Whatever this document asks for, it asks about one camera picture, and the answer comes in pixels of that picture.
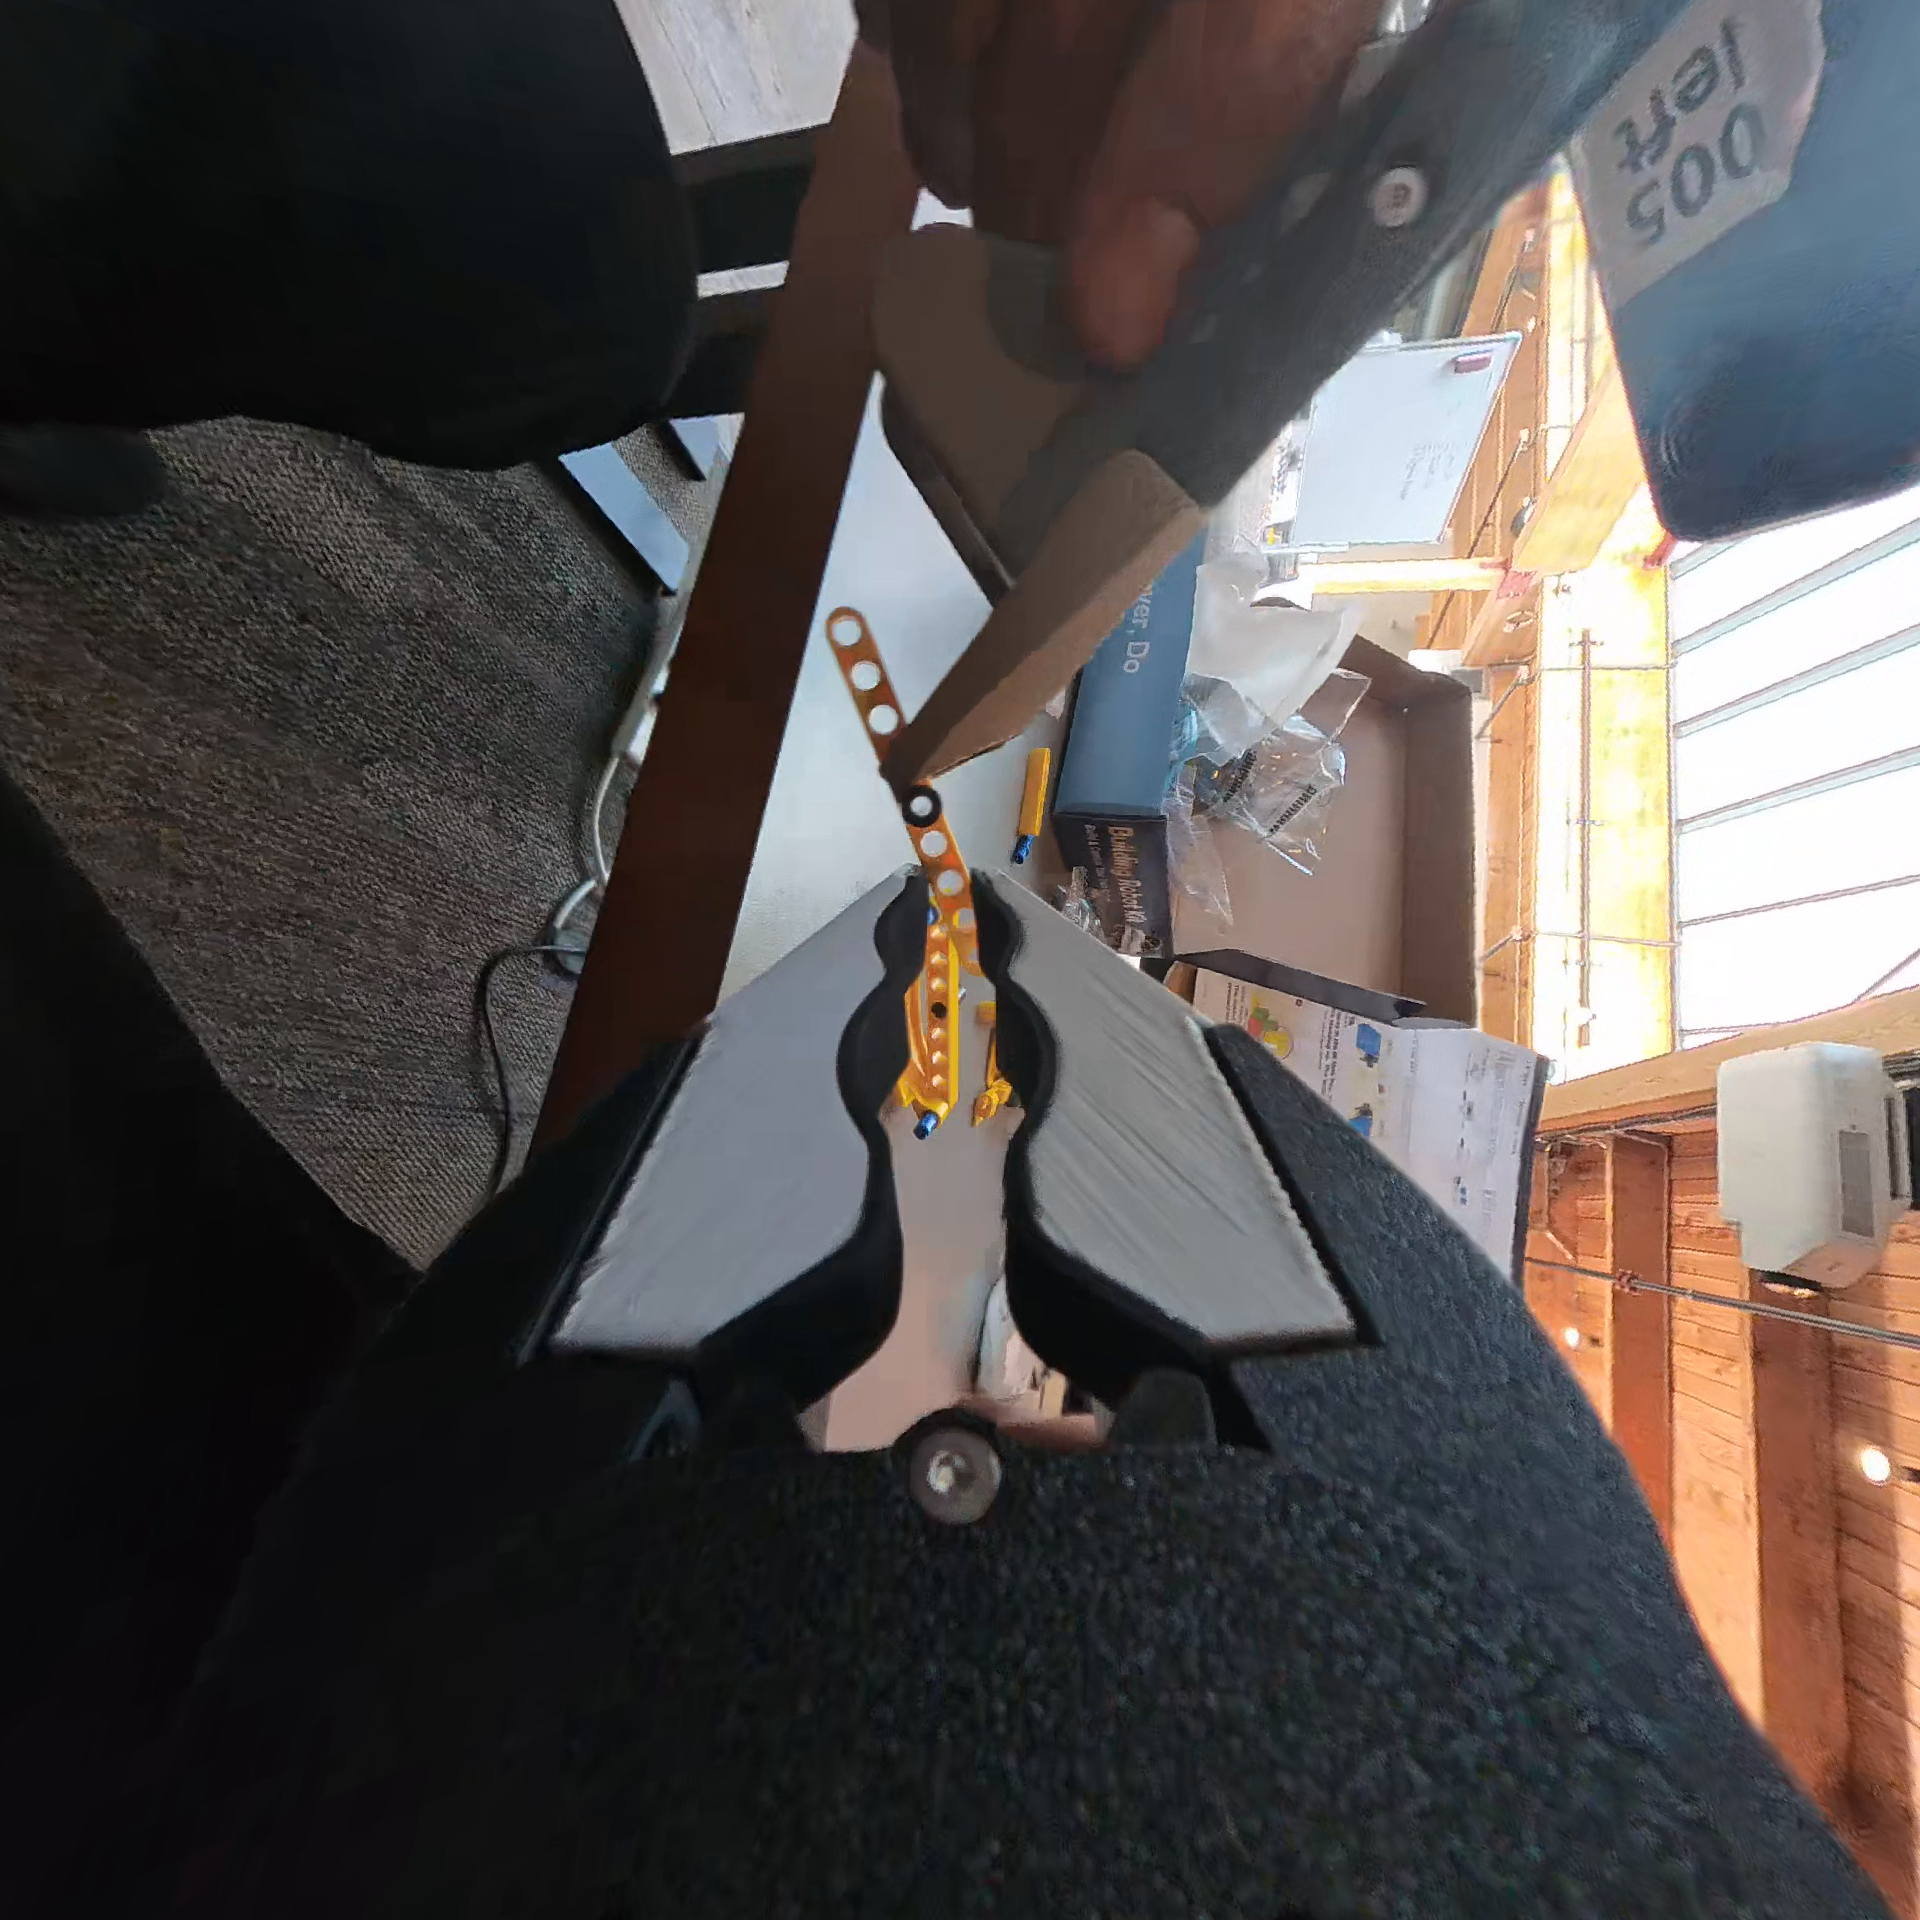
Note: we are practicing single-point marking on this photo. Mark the wooden clipboard printed sheet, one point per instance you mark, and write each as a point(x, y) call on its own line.
point(1412, 1096)

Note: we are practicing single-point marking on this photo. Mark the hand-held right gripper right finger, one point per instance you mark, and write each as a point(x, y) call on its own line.
point(1188, 1201)

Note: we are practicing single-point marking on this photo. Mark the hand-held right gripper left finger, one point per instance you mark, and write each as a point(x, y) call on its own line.
point(720, 1201)

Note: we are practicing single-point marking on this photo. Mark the cardboard box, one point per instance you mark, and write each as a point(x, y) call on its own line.
point(1396, 870)

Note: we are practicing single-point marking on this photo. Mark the person's left hand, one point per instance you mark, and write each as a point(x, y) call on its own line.
point(1142, 122)

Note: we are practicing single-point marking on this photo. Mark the white wall device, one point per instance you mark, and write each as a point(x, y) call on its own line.
point(1815, 1155)

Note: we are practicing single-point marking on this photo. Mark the short yellow beam blue pin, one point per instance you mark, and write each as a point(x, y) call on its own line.
point(1035, 805)

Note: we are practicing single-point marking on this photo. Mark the white flat board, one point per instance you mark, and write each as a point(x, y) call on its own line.
point(1396, 450)

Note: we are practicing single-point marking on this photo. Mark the clear bags inside box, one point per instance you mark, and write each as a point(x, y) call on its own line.
point(1260, 750)

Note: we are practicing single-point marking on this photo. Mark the yellow beam black pin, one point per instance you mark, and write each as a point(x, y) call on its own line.
point(864, 675)

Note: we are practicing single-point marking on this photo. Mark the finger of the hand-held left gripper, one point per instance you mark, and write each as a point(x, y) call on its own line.
point(1053, 632)
point(977, 346)

